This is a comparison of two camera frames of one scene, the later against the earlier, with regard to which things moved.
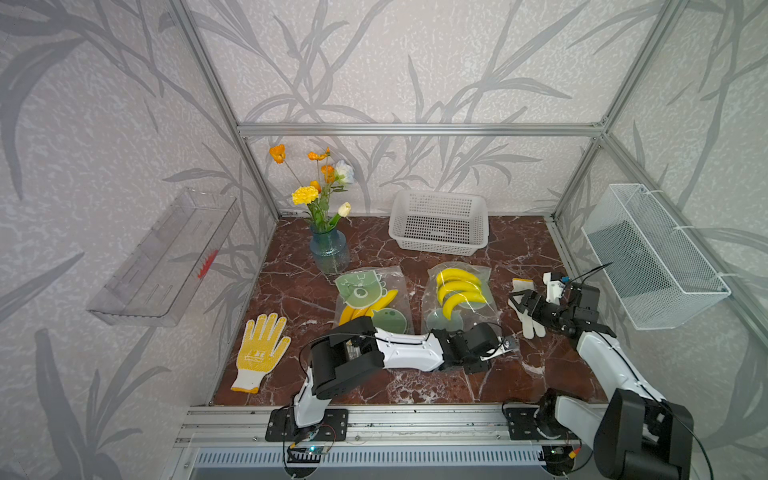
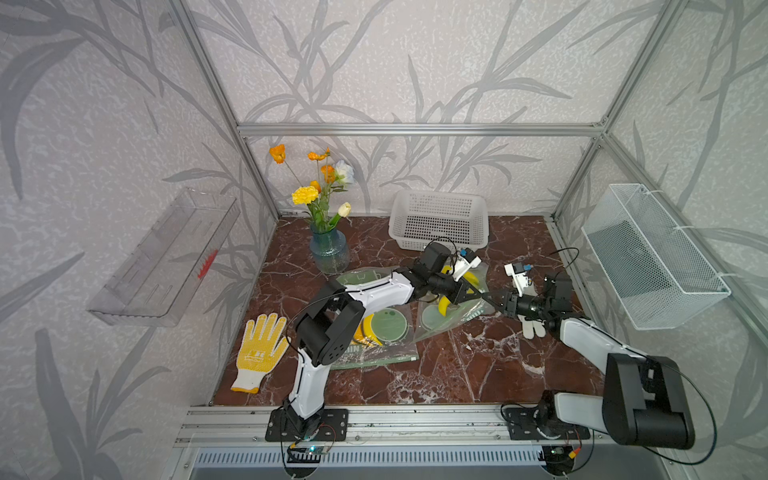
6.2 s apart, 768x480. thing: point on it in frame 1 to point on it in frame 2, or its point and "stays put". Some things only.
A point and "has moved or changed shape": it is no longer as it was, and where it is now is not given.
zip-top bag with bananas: [458, 296] has moved or changed shape
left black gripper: [479, 367] to [463, 287]
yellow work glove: [262, 347] stays put
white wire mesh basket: [660, 276] stays put
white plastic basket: [442, 222] stays put
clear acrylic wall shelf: [154, 282] stays put
